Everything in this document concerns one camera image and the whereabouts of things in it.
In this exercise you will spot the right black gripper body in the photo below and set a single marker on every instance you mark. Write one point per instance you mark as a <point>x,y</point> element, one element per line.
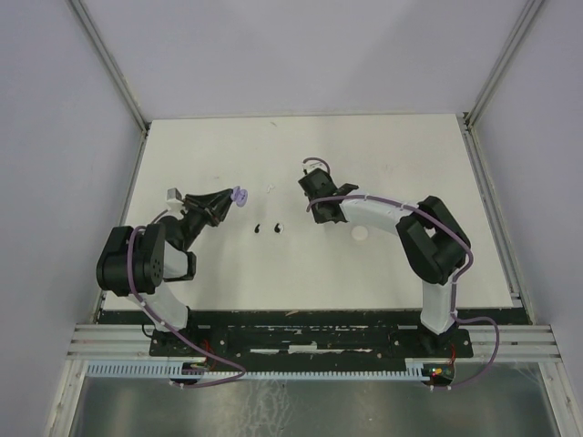
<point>319,218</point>

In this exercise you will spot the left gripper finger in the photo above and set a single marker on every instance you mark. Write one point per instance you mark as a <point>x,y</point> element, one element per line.
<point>219,208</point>
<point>203,201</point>

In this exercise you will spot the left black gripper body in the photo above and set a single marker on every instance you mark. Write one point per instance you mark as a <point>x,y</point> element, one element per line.
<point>193,222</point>

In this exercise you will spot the purple earbud charging case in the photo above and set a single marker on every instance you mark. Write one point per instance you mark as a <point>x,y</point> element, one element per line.
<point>239,196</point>

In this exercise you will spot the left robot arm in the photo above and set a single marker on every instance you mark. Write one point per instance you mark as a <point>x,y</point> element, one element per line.
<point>139,263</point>

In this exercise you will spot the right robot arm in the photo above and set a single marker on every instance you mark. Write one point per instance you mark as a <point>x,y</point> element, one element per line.
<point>437,249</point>

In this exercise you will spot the white round charging case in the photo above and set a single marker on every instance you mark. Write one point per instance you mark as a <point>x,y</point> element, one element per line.
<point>360,233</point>

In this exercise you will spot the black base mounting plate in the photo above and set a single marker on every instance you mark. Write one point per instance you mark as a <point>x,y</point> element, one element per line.
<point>391,333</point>

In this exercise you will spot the right controller board with LEDs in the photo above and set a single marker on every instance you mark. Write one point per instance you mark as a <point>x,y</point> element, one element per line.
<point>441,375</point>

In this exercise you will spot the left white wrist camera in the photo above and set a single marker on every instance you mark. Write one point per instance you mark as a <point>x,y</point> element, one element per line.
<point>174,200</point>

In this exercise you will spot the aluminium front rail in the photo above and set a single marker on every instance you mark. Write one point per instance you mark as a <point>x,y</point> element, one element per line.
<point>526,343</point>

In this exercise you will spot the left aluminium frame post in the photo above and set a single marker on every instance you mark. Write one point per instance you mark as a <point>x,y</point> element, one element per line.
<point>89,26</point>

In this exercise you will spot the aluminium frame post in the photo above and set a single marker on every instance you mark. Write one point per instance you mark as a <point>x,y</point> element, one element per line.
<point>89,26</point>
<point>517,36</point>

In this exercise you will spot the white slotted cable duct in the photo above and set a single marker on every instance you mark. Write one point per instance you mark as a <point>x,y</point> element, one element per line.
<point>182,370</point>

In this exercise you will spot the right aluminium frame post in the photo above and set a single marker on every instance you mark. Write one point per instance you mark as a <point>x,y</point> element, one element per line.
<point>517,36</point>

